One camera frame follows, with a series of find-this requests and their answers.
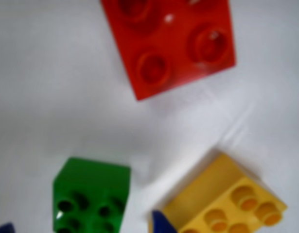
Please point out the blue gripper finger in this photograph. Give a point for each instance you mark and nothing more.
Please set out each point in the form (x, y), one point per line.
(162, 224)
(4, 228)

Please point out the green 2x2 block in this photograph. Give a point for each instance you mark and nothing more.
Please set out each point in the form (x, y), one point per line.
(91, 194)

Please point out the yellow 2x4 block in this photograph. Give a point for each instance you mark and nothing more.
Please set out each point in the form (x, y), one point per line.
(224, 196)

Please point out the red 2x2 block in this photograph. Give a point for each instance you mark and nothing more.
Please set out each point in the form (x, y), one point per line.
(168, 46)

